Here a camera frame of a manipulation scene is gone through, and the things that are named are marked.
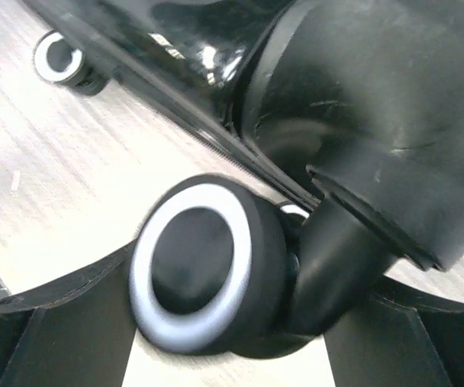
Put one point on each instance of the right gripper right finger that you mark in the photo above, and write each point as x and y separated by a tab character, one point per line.
398	337

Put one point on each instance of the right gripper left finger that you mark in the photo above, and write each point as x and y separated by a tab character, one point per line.
75	331

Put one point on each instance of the black white space suitcase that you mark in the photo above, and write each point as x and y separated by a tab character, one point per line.
352	109

